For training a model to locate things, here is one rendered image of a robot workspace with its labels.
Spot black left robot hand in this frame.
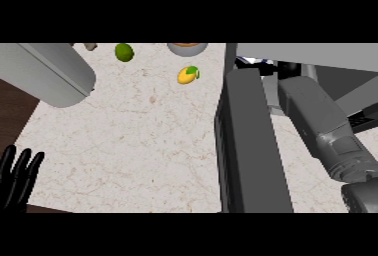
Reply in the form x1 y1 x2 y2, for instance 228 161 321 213
0 144 46 214

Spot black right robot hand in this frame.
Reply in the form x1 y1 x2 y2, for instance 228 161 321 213
253 60 303 80

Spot grey microwave body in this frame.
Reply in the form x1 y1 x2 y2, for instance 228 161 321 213
225 42 378 135

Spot white and blue milk carton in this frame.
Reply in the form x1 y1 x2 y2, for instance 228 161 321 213
235 55 270 67

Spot dark grey microwave door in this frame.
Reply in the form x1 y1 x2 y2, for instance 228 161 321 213
214 67 295 214

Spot yellow and green mango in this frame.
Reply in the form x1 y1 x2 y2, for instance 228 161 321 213
176 65 202 86

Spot grey bowl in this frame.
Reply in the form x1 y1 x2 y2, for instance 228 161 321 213
166 42 208 58

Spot green avocado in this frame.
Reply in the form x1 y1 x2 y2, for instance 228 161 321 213
114 43 136 63

